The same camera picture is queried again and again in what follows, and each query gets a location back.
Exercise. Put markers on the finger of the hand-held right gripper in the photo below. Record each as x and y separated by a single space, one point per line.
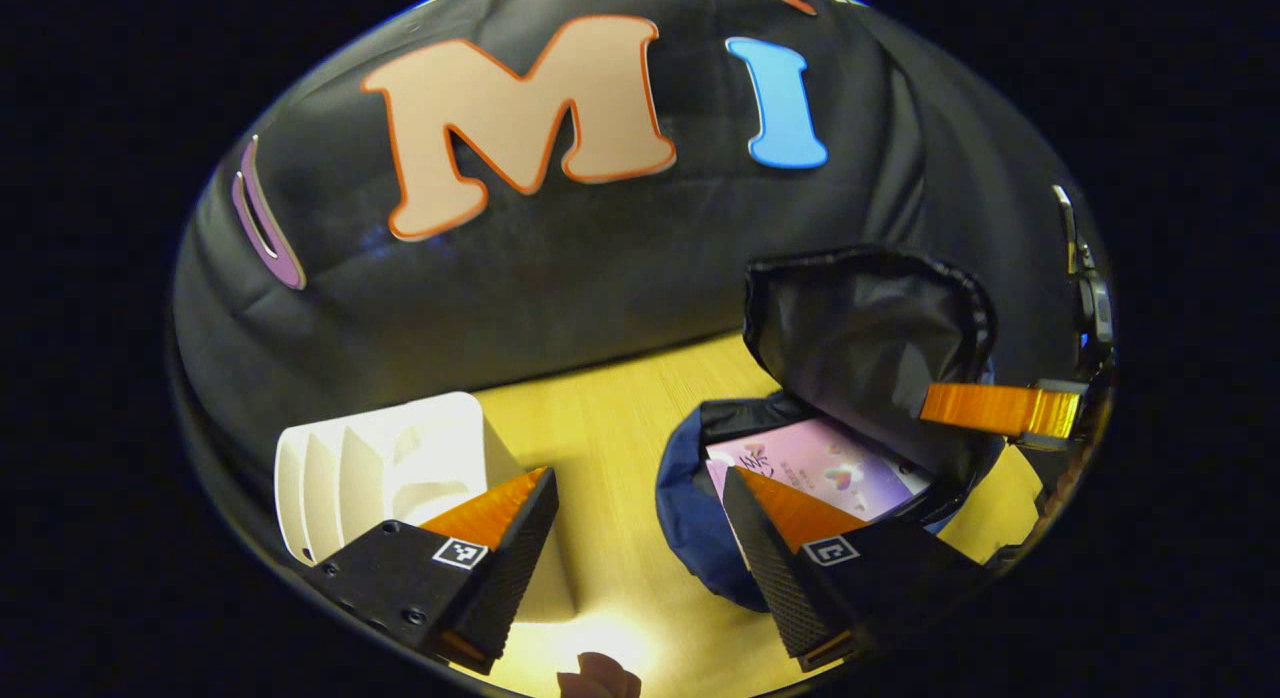
990 410

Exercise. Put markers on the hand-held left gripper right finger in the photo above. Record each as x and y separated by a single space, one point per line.
770 563

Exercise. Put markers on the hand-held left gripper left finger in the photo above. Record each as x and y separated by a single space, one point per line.
515 563

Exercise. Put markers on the pink book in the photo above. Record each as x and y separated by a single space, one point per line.
830 468

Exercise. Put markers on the blue schoolbag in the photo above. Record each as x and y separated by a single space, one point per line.
860 328

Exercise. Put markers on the white plastic bookshelf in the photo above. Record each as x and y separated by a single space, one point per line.
400 458

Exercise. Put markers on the black backdrop cloth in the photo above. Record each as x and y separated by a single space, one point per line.
560 278

